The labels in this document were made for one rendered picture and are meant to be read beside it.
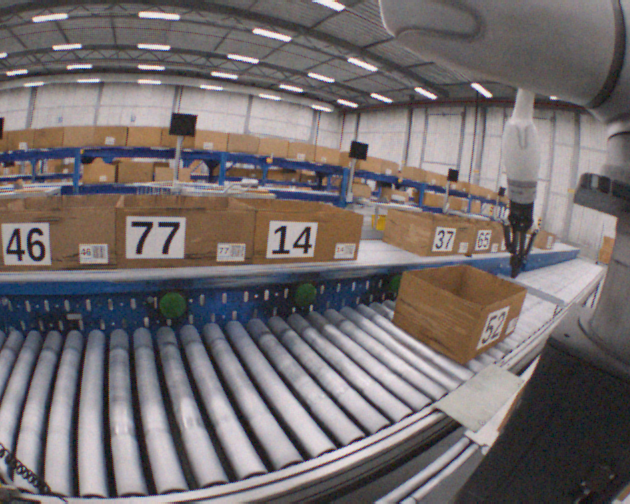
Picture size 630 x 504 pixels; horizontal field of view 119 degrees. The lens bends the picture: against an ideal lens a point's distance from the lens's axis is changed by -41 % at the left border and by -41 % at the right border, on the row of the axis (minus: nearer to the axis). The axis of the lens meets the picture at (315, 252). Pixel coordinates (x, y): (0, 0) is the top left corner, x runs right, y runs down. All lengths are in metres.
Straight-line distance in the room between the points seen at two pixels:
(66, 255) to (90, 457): 0.52
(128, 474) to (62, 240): 0.58
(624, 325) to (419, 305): 0.71
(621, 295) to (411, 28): 0.30
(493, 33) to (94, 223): 0.83
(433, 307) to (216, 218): 0.64
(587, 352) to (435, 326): 0.66
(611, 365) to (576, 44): 0.25
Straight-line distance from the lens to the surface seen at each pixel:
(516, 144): 0.82
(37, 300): 0.92
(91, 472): 0.53
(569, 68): 0.28
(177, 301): 0.82
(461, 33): 0.27
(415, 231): 1.43
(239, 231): 0.88
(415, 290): 0.93
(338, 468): 0.53
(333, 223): 1.01
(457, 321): 0.86
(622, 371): 0.30
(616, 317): 0.33
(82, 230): 0.85
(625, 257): 0.33
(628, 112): 0.32
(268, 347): 0.79
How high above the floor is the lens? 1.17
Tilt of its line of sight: 14 degrees down
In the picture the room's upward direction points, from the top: 8 degrees clockwise
